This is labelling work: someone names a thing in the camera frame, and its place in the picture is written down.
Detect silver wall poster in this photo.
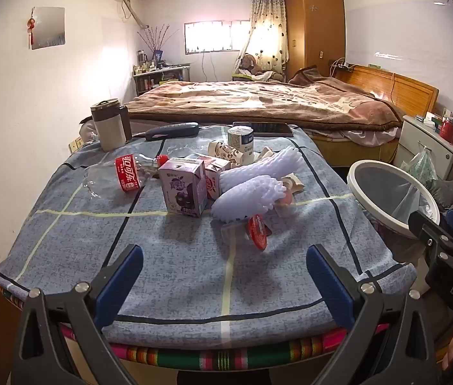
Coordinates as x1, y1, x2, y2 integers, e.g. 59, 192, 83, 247
31, 7, 66, 50

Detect white blue-label cup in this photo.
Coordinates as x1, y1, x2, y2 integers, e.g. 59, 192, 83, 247
227, 125, 256, 156

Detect clear plastic wrapper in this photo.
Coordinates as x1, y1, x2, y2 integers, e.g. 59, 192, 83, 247
220, 221, 251, 246

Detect green boxes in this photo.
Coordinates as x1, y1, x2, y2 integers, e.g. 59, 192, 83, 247
416, 108, 446, 131

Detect dark blue case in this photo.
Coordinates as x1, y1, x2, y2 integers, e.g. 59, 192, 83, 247
132, 122, 200, 142

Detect white nightstand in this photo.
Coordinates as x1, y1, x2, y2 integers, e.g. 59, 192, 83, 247
394, 115, 453, 182

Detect purple drink carton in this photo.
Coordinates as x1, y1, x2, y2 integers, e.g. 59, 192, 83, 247
158, 157, 208, 218

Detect bright window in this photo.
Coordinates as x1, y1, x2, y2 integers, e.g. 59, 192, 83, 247
184, 20, 251, 54

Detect wooden wardrobe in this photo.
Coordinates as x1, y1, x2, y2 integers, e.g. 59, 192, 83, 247
285, 0, 346, 83

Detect white foam fruit net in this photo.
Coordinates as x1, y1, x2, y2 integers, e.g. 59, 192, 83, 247
219, 146, 306, 194
210, 174, 284, 224

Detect red white drink carton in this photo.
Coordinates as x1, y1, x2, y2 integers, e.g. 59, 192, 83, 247
203, 160, 232, 202

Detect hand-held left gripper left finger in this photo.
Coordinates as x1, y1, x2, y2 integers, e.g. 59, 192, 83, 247
12, 244, 144, 385

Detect clear red-label plastic bottle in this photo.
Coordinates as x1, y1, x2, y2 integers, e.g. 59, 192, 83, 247
82, 153, 170, 198

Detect red snack wrapper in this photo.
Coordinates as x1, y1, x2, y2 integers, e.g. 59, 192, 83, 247
246, 214, 272, 252

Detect cluttered side desk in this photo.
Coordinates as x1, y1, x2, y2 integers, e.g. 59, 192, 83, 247
132, 61, 192, 98

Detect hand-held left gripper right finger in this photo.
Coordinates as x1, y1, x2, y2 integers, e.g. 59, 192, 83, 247
307, 244, 440, 385

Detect white round bin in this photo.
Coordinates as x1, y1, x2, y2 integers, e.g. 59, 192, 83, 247
347, 160, 440, 251

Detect green plastic bag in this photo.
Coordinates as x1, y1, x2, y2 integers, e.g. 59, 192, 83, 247
400, 148, 438, 188

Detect brown printed blanket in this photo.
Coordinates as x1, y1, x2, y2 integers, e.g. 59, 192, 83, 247
124, 66, 404, 133

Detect white brown box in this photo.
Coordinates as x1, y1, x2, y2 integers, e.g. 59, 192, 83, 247
91, 100, 132, 152

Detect black smartphone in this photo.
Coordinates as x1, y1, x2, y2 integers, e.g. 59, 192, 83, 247
232, 122, 294, 137

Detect brown-patterned paper cup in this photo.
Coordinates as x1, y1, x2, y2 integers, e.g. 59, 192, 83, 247
208, 140, 244, 168

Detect blue checked tablecloth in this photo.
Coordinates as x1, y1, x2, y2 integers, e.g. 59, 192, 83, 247
0, 122, 417, 349

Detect wooden bed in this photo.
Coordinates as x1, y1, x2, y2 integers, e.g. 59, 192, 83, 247
130, 63, 440, 169

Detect wrapped air conditioner pipe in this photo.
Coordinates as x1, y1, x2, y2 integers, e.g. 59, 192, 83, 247
116, 0, 149, 29

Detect white trash bin with liner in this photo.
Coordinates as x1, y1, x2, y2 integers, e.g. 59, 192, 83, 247
354, 166, 432, 258

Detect vase of bare branches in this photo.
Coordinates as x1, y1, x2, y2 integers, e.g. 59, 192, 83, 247
137, 24, 180, 65

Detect brown teddy bear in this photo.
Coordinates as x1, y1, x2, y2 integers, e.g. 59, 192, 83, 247
238, 53, 260, 75

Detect patterned curtain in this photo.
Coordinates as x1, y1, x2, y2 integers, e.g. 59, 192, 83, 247
248, 0, 288, 73

